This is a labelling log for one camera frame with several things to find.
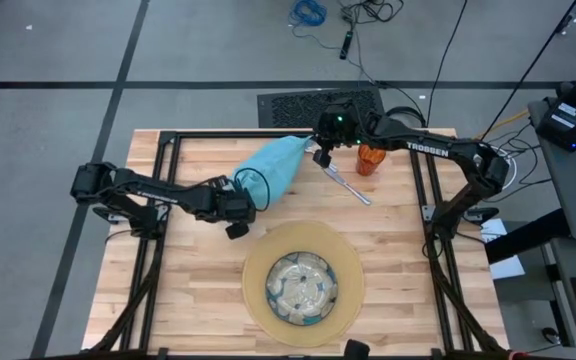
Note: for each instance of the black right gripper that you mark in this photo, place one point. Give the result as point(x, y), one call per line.
point(343, 122)

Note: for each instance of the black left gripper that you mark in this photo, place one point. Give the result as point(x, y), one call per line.
point(228, 206)

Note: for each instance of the teal cloth napkin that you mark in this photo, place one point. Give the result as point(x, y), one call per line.
point(273, 165)

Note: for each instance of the round woven tan placemat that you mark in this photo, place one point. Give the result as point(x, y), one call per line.
point(303, 235)

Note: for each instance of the floral patterned plate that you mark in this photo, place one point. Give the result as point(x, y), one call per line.
point(300, 287)

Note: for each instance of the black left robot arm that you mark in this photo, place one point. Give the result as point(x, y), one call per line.
point(153, 192)

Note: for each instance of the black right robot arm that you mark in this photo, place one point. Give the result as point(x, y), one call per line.
point(428, 149)

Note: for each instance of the orange textured plastic cup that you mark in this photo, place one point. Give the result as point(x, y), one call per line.
point(369, 160)

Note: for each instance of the black perforated floor grille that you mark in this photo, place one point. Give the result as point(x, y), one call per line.
point(288, 107)

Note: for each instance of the silver table knife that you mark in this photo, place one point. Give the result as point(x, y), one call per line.
point(353, 190)

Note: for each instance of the black power bar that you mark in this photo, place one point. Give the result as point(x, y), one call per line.
point(346, 45)

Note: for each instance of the black stand beam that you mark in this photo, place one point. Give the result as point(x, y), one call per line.
point(528, 237)

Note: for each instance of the black box device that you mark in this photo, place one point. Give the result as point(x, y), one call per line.
point(563, 122)

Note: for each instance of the white paper sheet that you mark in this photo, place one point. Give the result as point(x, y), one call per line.
point(510, 267)

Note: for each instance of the black computer mouse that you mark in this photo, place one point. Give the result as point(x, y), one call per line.
point(550, 335)

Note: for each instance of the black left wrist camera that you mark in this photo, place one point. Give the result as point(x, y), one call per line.
point(238, 230)

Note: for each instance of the black aluminium table frame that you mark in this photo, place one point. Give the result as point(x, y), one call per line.
point(218, 134)

